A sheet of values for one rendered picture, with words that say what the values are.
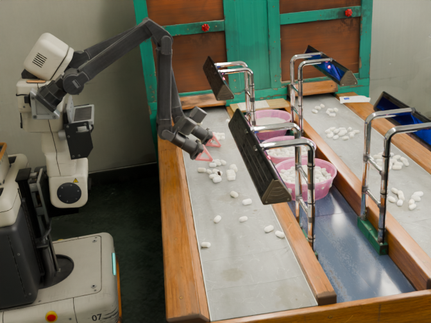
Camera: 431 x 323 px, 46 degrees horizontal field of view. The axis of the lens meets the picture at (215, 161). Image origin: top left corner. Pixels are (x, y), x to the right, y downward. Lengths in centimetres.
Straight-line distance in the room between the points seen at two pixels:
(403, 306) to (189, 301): 60
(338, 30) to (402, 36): 134
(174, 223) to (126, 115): 213
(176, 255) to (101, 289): 82
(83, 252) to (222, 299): 133
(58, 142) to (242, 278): 107
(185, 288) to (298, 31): 193
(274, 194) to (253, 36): 179
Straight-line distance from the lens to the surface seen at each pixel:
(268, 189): 131
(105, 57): 198
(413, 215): 192
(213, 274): 159
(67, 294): 244
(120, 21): 372
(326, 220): 198
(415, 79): 457
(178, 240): 173
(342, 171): 215
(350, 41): 317
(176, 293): 150
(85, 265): 260
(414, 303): 156
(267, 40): 302
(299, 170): 169
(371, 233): 184
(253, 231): 179
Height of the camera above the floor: 168
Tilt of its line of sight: 24 degrees down
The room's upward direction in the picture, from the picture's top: 5 degrees counter-clockwise
